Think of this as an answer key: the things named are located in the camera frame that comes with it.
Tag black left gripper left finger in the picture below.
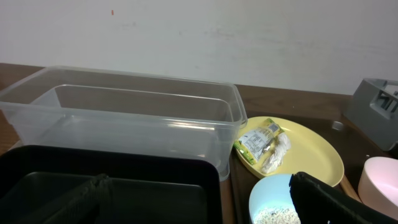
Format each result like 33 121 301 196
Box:
18 174 113 224

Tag grey dishwasher rack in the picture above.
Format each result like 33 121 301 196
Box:
344 78 397 151

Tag white tissue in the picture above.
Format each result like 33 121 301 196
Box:
261 133 291 174

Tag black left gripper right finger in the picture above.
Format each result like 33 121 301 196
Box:
289 172 397 224

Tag rice grains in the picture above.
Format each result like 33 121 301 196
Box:
254 207 301 224

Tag yellow round plate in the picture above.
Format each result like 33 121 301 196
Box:
235 116 345 188

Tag light blue bowl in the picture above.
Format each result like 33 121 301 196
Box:
249 174 295 224

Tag dark brown serving tray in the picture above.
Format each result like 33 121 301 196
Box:
229 113 391 223

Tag clear plastic waste bin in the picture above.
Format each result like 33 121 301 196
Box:
1 67 248 180

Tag pink bowl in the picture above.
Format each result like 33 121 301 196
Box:
358 157 398 220

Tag black waste tray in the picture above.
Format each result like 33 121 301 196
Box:
1 146 223 223

